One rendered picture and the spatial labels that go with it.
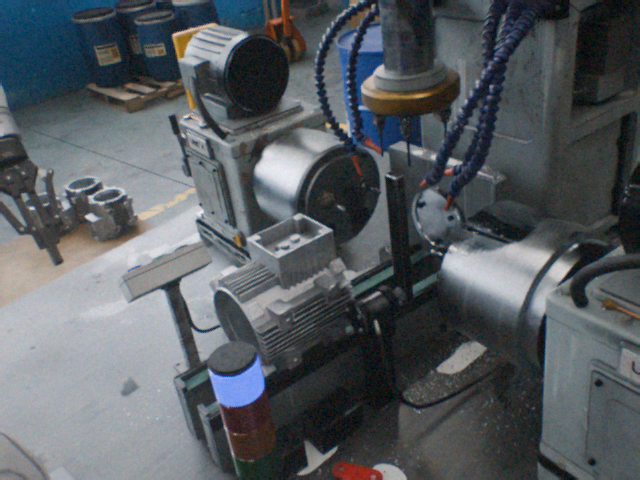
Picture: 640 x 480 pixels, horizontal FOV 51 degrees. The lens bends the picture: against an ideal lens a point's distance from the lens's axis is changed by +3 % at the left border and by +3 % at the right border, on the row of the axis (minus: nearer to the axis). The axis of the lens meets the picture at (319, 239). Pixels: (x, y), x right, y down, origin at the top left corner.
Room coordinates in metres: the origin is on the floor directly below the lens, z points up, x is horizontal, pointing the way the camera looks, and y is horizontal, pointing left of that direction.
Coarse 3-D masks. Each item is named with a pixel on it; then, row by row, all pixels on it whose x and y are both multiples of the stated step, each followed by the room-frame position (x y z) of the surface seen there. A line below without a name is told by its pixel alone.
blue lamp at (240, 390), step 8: (256, 360) 0.61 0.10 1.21; (256, 368) 0.60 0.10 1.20; (216, 376) 0.59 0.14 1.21; (240, 376) 0.59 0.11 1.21; (248, 376) 0.59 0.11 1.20; (256, 376) 0.60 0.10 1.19; (216, 384) 0.60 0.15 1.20; (224, 384) 0.59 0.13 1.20; (232, 384) 0.59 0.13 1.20; (240, 384) 0.59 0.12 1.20; (248, 384) 0.59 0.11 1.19; (256, 384) 0.60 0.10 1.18; (216, 392) 0.60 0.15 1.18; (224, 392) 0.59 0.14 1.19; (232, 392) 0.59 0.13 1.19; (240, 392) 0.59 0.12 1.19; (248, 392) 0.59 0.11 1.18; (256, 392) 0.60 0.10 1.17; (224, 400) 0.59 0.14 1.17; (232, 400) 0.59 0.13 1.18; (240, 400) 0.59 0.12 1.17; (248, 400) 0.59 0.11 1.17
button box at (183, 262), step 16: (176, 256) 1.12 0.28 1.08; (192, 256) 1.13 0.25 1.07; (208, 256) 1.14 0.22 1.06; (128, 272) 1.07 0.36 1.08; (144, 272) 1.08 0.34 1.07; (160, 272) 1.09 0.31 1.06; (176, 272) 1.10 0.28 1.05; (192, 272) 1.12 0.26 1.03; (128, 288) 1.05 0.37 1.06; (144, 288) 1.06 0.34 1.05
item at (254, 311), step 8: (328, 264) 0.99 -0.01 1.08; (336, 264) 0.98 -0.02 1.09; (344, 264) 0.99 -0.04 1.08; (336, 272) 0.98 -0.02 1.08; (216, 280) 0.99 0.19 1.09; (216, 288) 0.98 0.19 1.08; (256, 304) 0.90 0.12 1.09; (248, 312) 0.89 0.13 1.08; (256, 312) 0.88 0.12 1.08; (224, 336) 0.99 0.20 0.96; (264, 368) 0.88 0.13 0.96; (272, 368) 0.89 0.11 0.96; (264, 376) 0.88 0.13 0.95
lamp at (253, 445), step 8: (272, 424) 0.61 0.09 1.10; (232, 432) 0.59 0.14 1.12; (256, 432) 0.59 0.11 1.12; (264, 432) 0.59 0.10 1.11; (272, 432) 0.61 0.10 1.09; (232, 440) 0.59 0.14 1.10; (240, 440) 0.59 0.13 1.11; (248, 440) 0.59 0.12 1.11; (256, 440) 0.59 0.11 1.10; (264, 440) 0.59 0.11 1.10; (272, 440) 0.60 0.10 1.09; (232, 448) 0.60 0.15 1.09; (240, 448) 0.59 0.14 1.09; (248, 448) 0.59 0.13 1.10; (256, 448) 0.59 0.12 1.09; (264, 448) 0.59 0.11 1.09; (240, 456) 0.59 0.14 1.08; (248, 456) 0.59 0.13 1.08; (256, 456) 0.59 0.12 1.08
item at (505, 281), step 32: (480, 224) 0.93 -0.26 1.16; (512, 224) 0.90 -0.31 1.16; (544, 224) 0.89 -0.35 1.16; (576, 224) 0.89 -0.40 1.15; (448, 256) 0.91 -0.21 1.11; (480, 256) 0.88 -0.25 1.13; (512, 256) 0.84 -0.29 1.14; (544, 256) 0.82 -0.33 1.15; (576, 256) 0.81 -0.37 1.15; (448, 288) 0.89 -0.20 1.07; (480, 288) 0.84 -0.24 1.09; (512, 288) 0.80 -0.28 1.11; (544, 288) 0.78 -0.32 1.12; (448, 320) 0.90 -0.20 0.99; (480, 320) 0.83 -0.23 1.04; (512, 320) 0.78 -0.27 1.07; (544, 320) 0.76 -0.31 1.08; (512, 352) 0.78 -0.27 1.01; (544, 352) 0.76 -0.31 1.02
